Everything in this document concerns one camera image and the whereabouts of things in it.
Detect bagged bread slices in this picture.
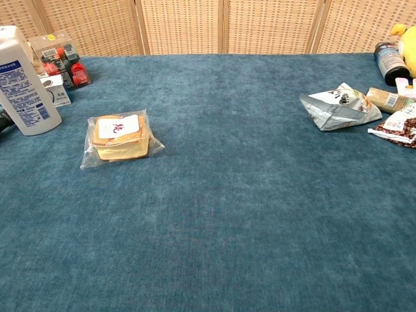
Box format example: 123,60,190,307
79,109,166,170

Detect silver white snack bag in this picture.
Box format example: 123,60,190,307
299,82,384,132

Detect white and brown snack packet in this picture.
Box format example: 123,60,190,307
367,104,416,150

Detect blue velvet tablecloth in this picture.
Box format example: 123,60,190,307
0,53,416,312

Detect woven rattan folding screen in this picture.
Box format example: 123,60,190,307
0,0,416,58

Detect white cookie box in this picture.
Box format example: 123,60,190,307
39,74,73,108

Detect clear box of small bottles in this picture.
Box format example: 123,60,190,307
29,31,92,90

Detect tan wrapped biscuit pack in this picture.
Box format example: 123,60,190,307
365,86,416,114

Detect white lotion bottle blue label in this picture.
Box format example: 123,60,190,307
0,25,63,137

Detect dark bottle with blue label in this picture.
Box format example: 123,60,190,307
373,42,411,86

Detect pink white card package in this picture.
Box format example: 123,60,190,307
395,77,416,96

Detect yellow plush toy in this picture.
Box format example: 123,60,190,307
390,23,416,79

